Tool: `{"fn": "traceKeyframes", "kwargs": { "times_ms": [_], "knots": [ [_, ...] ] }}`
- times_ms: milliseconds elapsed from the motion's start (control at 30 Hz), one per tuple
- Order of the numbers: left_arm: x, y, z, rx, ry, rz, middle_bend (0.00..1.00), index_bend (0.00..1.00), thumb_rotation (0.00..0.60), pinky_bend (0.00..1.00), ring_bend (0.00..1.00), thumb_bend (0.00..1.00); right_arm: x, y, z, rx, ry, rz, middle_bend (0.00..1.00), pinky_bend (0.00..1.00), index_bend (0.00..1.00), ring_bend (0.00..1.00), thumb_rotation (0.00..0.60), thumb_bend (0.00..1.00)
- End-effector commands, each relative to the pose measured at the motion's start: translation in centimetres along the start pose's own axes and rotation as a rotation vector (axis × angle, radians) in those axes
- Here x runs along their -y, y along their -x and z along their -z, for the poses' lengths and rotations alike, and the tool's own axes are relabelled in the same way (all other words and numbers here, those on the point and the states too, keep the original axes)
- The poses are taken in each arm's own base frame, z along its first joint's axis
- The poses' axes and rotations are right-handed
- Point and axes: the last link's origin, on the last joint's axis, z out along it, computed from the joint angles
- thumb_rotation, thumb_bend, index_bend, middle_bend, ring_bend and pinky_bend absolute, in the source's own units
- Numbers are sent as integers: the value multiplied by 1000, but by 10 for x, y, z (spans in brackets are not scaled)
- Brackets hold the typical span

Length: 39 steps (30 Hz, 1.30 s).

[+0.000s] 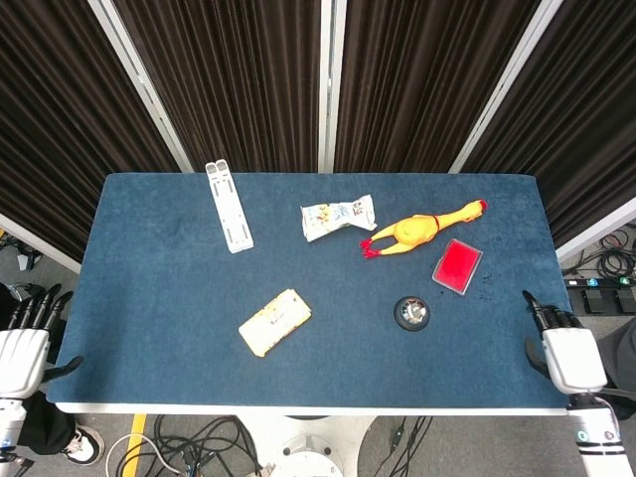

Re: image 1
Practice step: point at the red ink pad clear case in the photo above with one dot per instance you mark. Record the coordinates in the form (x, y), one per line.
(457, 267)

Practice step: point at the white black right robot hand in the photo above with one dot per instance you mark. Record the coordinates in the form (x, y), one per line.
(571, 355)

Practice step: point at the yellow white snack box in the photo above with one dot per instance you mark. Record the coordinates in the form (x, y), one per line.
(274, 322)

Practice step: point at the yellow rubber chicken toy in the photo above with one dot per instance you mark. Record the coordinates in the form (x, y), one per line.
(417, 231)

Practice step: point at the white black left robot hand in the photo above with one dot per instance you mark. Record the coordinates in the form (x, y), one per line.
(20, 355)

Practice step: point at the black white sneaker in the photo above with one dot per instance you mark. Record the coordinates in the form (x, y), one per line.
(82, 444)

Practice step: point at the black foot pedal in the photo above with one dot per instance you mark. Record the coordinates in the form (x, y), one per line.
(593, 300)
(625, 300)

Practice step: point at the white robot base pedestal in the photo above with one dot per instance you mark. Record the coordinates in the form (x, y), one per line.
(308, 447)

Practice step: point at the white partition post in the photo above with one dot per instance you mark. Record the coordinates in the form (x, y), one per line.
(141, 84)
(502, 89)
(330, 84)

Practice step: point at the blue table cloth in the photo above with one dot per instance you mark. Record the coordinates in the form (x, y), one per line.
(318, 288)

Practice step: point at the white folding phone stand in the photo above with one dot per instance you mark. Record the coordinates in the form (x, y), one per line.
(229, 208)

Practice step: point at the white printed snack packet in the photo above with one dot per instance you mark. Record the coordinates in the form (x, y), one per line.
(338, 217)

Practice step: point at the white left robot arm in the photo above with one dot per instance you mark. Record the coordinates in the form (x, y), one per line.
(9, 432)

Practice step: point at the dark brown pleated curtain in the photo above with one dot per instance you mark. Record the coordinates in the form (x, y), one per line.
(233, 79)

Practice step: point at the black power strip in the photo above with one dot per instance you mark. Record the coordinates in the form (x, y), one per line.
(598, 283)

